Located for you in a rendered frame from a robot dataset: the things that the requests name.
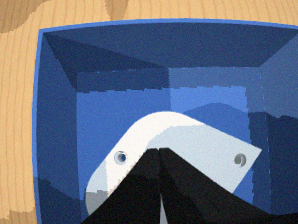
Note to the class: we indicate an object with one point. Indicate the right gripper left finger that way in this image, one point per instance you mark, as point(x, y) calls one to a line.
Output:
point(137, 199)

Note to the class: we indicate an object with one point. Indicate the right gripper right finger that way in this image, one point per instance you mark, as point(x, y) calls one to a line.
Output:
point(191, 197)

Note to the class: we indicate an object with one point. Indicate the blue open tray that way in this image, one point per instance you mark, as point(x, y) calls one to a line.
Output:
point(237, 76)

